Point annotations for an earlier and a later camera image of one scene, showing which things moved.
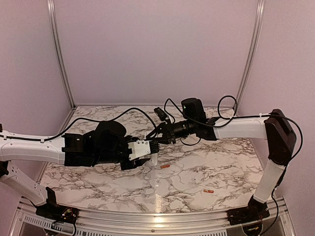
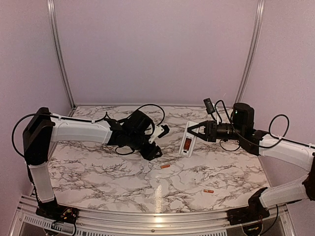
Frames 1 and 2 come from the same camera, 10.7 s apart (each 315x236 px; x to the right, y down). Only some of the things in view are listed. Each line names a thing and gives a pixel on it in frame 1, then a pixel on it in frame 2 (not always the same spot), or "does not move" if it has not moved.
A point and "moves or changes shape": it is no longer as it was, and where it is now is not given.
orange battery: x=208 y=191 does not move
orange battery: x=165 y=166 does not move
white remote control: x=153 y=159 moves or changes shape
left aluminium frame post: x=52 y=16 does not move
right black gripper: x=166 y=127 → x=207 y=135
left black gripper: x=138 y=162 → x=152 y=155
